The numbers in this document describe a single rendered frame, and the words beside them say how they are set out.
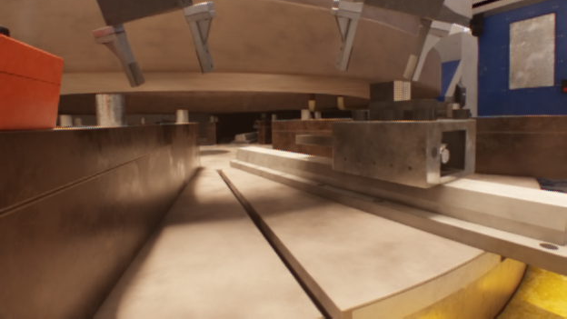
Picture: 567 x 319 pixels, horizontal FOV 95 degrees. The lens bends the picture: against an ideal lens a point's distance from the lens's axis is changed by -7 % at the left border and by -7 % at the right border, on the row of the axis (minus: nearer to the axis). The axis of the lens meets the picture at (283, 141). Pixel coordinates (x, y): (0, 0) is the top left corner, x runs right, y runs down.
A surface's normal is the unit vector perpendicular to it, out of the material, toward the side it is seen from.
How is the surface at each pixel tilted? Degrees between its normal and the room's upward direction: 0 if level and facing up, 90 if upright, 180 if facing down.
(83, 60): 90
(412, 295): 90
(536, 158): 90
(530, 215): 72
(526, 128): 90
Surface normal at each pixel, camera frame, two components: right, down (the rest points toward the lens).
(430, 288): 0.42, 0.06
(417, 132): -0.84, 0.06
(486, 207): -0.81, -0.26
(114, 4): -0.07, 0.47
